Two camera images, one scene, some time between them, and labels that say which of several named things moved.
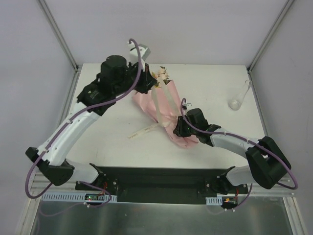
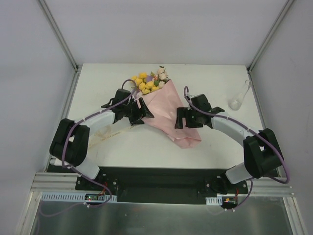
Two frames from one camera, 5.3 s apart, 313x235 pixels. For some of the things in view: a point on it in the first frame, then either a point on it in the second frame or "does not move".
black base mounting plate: x=156 y=185 does not move
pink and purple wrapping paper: x=169 y=111 does not move
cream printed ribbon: x=165 y=111 to x=105 y=132
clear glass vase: x=234 y=102 does not move
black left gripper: x=143 y=80 to x=134 y=111
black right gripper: x=181 y=127 to x=185 y=117
